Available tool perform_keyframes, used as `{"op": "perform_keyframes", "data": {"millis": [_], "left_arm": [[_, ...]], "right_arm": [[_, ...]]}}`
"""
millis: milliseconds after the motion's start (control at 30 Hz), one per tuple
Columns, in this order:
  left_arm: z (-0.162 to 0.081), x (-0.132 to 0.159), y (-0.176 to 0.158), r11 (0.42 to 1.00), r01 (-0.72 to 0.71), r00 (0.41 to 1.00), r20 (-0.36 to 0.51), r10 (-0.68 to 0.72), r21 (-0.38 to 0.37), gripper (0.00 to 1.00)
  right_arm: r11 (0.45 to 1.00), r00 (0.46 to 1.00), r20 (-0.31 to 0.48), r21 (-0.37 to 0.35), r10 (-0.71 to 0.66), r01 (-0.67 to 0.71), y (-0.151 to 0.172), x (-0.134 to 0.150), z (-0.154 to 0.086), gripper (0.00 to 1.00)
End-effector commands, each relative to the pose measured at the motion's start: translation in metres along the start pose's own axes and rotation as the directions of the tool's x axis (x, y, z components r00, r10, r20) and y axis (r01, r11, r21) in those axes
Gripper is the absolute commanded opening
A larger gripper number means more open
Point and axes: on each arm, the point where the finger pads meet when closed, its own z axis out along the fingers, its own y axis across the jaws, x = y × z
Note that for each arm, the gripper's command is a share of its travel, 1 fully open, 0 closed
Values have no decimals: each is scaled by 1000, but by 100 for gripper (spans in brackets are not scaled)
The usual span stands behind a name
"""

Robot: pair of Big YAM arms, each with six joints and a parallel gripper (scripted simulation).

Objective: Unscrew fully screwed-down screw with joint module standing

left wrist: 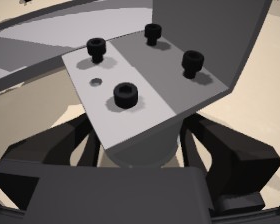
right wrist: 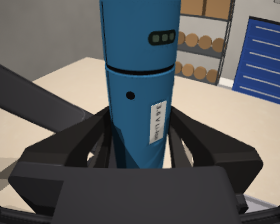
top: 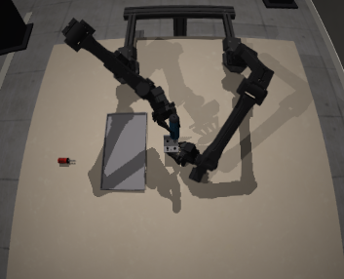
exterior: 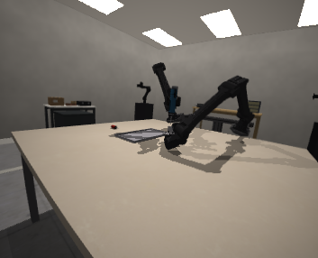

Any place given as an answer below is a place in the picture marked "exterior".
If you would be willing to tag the blue electric screwdriver body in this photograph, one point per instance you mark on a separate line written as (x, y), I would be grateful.
(172, 101)

